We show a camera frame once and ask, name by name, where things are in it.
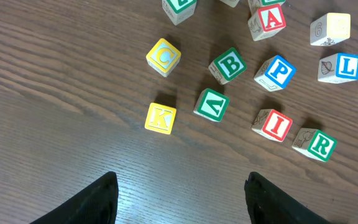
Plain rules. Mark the green L block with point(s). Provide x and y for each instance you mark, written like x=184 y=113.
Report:
x=179 y=10

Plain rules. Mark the green B block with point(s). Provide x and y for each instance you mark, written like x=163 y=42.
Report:
x=227 y=66

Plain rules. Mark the yellow S block top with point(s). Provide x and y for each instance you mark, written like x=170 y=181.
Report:
x=330 y=29

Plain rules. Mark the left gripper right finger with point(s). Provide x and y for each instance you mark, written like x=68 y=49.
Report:
x=268 y=204

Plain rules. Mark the blue P block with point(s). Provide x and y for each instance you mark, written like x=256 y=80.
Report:
x=275 y=74

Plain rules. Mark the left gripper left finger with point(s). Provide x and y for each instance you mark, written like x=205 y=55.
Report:
x=95 y=204

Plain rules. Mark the green J block upper left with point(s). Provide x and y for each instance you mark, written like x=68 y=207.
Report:
x=231 y=3

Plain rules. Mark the blue L block centre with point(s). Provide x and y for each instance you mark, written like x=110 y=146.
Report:
x=338 y=68

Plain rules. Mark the green R block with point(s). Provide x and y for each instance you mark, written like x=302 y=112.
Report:
x=315 y=144

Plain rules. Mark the red A block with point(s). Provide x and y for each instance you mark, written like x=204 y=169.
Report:
x=266 y=22

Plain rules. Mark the yellow C block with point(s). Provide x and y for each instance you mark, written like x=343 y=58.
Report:
x=163 y=57

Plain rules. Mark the green V block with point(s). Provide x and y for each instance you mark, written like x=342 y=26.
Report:
x=211 y=105

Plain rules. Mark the green Z block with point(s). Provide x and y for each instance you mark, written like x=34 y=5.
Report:
x=256 y=4

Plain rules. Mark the yellow K block left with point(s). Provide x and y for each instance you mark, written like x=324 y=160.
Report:
x=160 y=118

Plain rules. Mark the red I block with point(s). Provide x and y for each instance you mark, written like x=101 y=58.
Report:
x=272 y=124

